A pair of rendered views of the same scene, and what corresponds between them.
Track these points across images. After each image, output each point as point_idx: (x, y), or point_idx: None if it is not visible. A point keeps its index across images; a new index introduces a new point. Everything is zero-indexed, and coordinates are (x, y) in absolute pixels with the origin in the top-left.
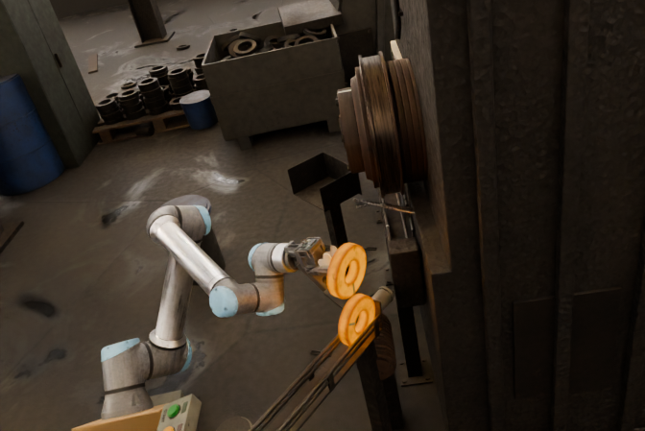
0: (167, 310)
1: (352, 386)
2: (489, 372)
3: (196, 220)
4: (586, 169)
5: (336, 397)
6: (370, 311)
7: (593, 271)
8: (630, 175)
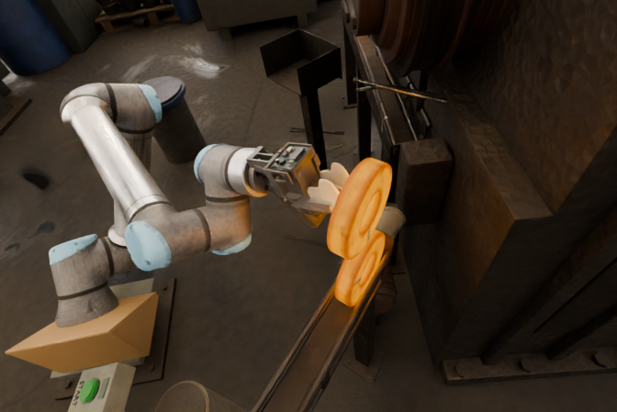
0: None
1: (326, 273)
2: (525, 322)
3: (138, 104)
4: None
5: (309, 285)
6: (379, 251)
7: None
8: None
